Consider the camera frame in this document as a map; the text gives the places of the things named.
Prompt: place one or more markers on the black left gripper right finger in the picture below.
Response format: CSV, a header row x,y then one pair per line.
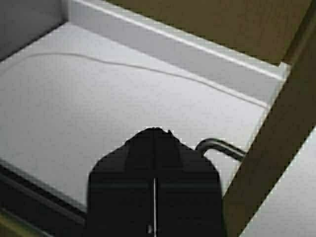
x,y
188,191

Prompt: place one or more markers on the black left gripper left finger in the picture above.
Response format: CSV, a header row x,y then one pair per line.
x,y
120,190

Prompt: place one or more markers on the dark metal cabinet handle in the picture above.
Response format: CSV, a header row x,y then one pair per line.
x,y
220,146

